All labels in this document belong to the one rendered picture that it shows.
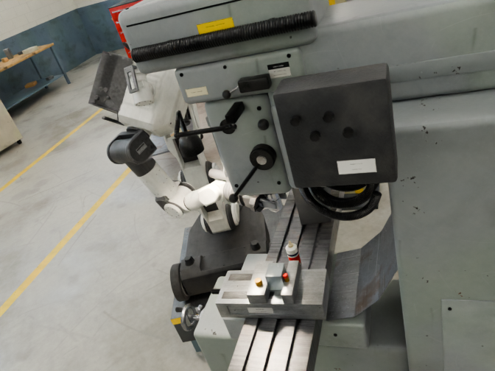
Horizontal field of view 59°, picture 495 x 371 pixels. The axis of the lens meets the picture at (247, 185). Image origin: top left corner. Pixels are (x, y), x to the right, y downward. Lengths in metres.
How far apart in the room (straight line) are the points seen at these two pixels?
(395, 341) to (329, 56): 0.97
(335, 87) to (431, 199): 0.40
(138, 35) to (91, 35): 11.71
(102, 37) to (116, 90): 11.05
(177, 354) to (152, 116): 1.59
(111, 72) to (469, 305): 1.35
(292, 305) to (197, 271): 0.95
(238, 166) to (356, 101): 0.54
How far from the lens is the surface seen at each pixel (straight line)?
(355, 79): 0.78
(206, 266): 2.26
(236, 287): 1.48
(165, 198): 1.69
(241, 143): 1.19
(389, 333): 1.61
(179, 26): 1.09
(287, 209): 1.87
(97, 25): 12.64
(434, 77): 1.05
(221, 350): 1.80
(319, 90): 0.78
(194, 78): 1.13
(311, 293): 1.39
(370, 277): 1.50
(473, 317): 1.32
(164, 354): 2.80
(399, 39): 1.02
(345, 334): 1.53
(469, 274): 1.21
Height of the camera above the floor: 2.00
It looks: 30 degrees down
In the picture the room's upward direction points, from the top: 17 degrees counter-clockwise
